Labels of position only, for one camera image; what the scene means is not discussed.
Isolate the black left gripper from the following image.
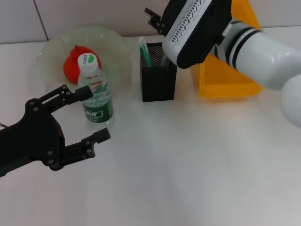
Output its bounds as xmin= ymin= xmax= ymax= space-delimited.
xmin=0 ymin=85 xmax=111 ymax=178

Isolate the clear green-label water bottle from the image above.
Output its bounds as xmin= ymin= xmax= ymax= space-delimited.
xmin=77 ymin=53 xmax=115 ymax=124

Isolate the green utility knife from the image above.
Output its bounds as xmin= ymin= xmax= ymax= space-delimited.
xmin=138 ymin=36 xmax=153 ymax=68

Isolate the grey marker pen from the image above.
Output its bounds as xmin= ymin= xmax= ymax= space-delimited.
xmin=159 ymin=53 xmax=169 ymax=67

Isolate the red tomato-shaped toy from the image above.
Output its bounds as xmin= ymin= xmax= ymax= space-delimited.
xmin=63 ymin=44 xmax=102 ymax=85

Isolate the green glass fruit plate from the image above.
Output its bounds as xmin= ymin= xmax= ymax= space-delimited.
xmin=37 ymin=25 xmax=132 ymax=95

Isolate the black mesh pen holder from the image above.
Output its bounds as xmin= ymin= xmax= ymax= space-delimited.
xmin=139 ymin=41 xmax=177 ymax=103

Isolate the yellow plastic bin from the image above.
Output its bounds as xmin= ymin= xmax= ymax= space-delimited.
xmin=191 ymin=0 xmax=264 ymax=98

